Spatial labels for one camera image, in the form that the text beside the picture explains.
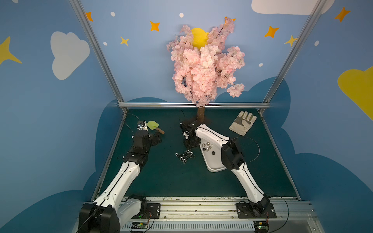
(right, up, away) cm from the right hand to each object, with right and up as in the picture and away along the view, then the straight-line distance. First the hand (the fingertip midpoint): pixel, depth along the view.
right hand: (191, 146), depth 98 cm
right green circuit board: (+35, -37, -26) cm, 57 cm away
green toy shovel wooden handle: (-29, +14, +13) cm, 35 cm away
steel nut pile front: (-4, -9, -6) cm, 11 cm away
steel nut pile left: (-10, -5, -3) cm, 11 cm away
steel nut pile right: (0, -6, -3) cm, 6 cm away
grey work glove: (+42, +16, +16) cm, 48 cm away
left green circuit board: (-27, -36, -26) cm, 52 cm away
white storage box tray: (+9, +6, -32) cm, 33 cm away
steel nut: (+9, +1, +1) cm, 9 cm away
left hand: (-24, +11, -16) cm, 31 cm away
